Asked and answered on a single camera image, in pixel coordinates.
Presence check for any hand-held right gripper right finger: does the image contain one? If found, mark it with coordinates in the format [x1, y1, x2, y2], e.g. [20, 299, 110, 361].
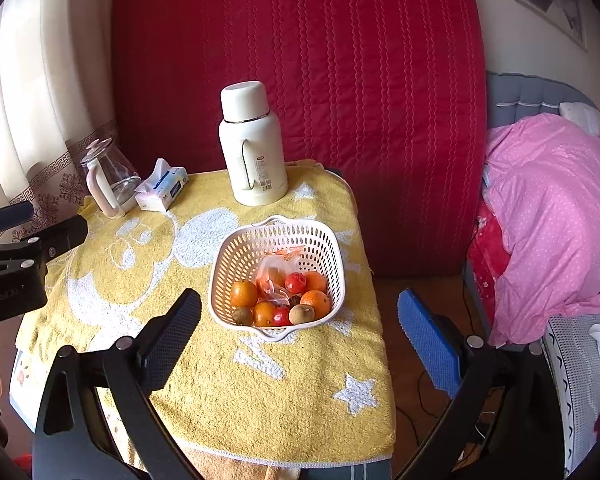
[397, 287, 566, 480]

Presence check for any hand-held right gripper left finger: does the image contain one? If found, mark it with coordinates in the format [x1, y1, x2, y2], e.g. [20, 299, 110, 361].
[32, 288, 202, 480]

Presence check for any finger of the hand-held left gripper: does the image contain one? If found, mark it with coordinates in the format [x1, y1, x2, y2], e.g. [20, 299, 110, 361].
[0, 216, 89, 278]
[0, 201, 35, 237]

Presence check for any oval orange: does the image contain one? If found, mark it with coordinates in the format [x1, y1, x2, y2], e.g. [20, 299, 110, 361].
[230, 280, 259, 308]
[252, 301, 277, 327]

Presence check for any white plastic basket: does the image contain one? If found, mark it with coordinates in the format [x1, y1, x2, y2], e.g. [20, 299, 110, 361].
[208, 215, 346, 343]

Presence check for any plastic bag of oranges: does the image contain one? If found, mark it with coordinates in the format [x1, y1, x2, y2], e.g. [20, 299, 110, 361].
[254, 246, 306, 307]

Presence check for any large tangerine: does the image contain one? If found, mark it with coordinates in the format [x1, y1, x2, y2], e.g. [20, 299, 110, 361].
[300, 290, 331, 320]

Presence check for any yellow cartoon towel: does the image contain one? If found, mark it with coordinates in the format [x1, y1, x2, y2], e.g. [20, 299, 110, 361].
[10, 160, 397, 465]

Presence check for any glass kettle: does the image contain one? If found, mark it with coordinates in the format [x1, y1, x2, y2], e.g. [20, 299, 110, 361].
[80, 138, 142, 218]

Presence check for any red floral cloth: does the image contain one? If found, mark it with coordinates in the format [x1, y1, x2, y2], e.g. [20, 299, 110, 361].
[467, 202, 513, 321]

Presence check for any tissue pack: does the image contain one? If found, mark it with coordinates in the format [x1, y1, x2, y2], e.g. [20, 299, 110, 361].
[134, 158, 188, 212]

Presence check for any patterned beige curtain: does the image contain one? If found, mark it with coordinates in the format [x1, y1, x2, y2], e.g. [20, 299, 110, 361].
[0, 0, 121, 246]

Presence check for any grey patterned bedsheet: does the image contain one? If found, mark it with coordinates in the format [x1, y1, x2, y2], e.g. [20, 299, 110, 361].
[540, 310, 600, 476]

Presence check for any pink dotted blanket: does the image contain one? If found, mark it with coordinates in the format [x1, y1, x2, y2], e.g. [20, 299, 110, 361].
[482, 112, 600, 348]

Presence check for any cream thermos jug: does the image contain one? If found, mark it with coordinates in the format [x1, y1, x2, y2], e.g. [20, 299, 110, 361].
[218, 81, 289, 207]

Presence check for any grey bed headboard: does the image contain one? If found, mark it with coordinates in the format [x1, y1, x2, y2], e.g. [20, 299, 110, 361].
[485, 71, 600, 131]

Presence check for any red quilted cover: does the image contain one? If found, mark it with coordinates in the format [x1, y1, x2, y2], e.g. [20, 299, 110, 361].
[111, 0, 488, 277]

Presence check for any white pillow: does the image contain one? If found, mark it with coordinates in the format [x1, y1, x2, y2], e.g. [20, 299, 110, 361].
[560, 101, 600, 137]

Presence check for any black cable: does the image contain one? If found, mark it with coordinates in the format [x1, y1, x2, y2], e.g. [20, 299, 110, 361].
[395, 370, 496, 456]

